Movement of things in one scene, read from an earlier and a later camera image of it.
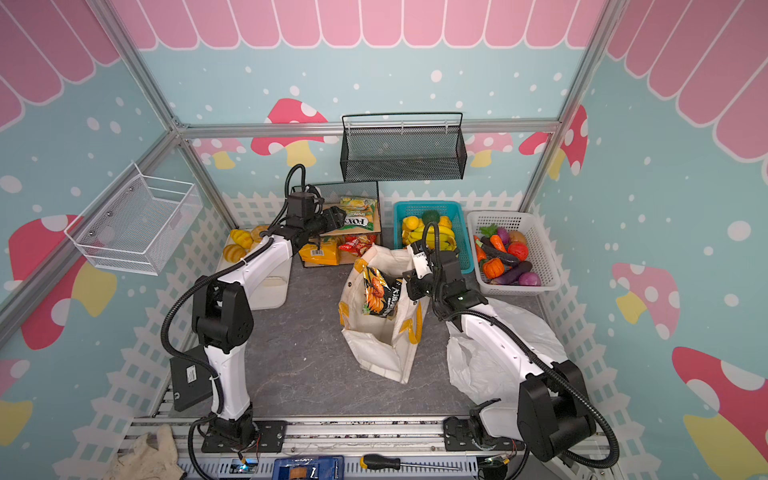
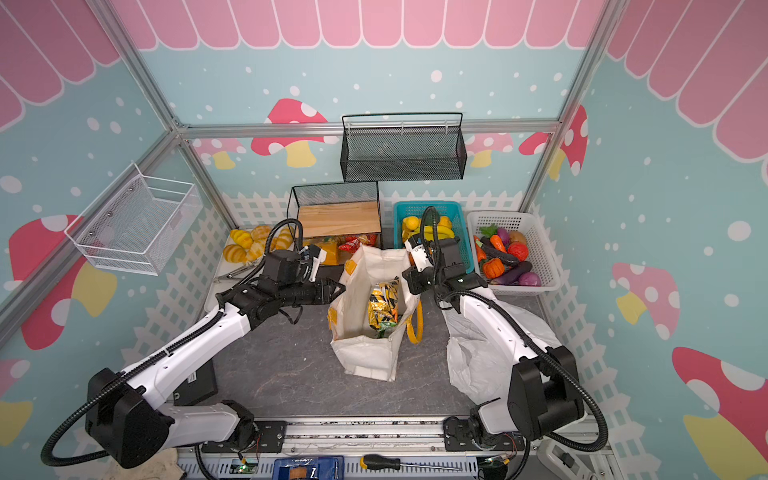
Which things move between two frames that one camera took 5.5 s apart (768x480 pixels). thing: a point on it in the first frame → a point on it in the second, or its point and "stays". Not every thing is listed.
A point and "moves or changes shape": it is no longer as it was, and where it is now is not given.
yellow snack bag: (324, 253) stays
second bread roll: (234, 253) stays
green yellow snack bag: (360, 211) → (384, 326)
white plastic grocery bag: (483, 376) stays
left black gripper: (334, 217) → (324, 291)
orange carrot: (497, 242) stays
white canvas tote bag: (384, 346) moves or changes shape
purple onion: (529, 279) stays
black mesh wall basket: (403, 146) stays
